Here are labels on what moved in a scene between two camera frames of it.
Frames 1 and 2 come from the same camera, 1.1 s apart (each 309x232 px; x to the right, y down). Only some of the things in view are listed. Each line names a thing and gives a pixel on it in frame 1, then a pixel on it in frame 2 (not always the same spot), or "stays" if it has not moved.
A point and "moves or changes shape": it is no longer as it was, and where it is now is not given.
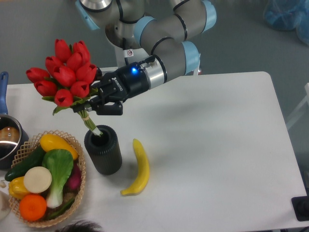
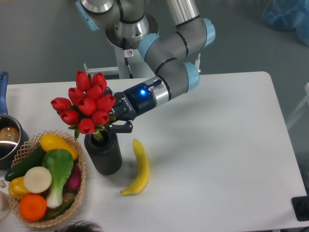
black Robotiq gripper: x=117 y=85 to x=135 y=100
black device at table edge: x=301 y=206 stays
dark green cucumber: x=35 y=159 stays
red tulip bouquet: x=68 y=79 moves or changes shape
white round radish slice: x=37 y=180 stays
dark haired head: x=82 y=225 stays
